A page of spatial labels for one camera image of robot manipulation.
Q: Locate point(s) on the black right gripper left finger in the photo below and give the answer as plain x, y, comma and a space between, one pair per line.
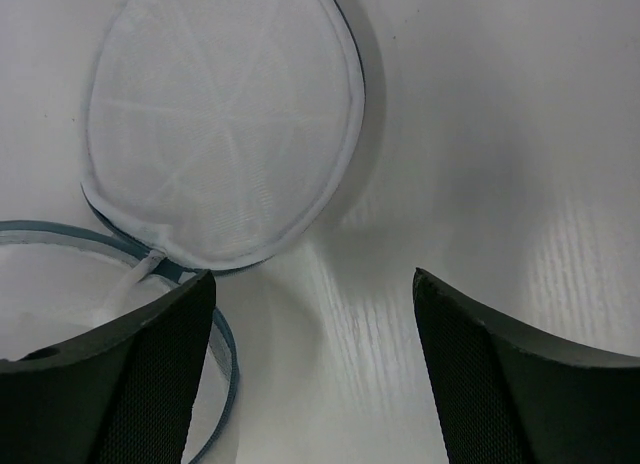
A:
121, 393

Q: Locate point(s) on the white mesh bag blue zipper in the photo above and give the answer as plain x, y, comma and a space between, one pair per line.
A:
215, 132

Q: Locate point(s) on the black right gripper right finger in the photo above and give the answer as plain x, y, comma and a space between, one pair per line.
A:
507, 392

